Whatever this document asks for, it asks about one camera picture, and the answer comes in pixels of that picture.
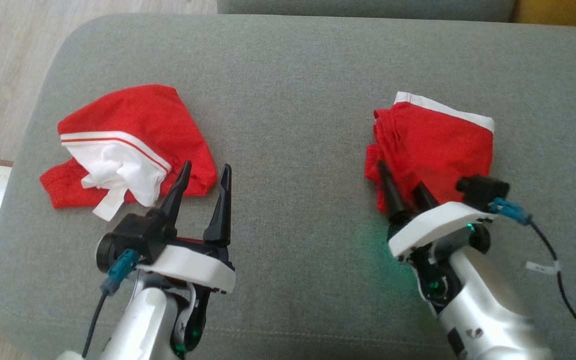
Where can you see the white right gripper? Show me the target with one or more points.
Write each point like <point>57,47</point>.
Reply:
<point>433,225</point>

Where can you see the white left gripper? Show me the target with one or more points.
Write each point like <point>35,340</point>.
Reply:
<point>188,262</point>

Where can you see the red basketball shorts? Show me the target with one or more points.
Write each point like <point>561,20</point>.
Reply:
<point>433,145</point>

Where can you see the red white basketball jersey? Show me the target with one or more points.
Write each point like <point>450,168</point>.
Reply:
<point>143,120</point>

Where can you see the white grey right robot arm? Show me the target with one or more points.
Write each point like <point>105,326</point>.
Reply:
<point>488,310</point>

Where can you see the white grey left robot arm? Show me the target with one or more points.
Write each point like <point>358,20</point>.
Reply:
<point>143,320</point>

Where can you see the grey sofa seat cushion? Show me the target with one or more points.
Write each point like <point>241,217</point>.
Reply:
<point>293,175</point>

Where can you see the grey sofa back cushion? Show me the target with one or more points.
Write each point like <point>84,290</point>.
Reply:
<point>368,7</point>

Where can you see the yellow object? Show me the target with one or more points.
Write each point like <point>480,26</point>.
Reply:
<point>563,12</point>

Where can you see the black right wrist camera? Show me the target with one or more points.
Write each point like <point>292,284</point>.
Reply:
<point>483,190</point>

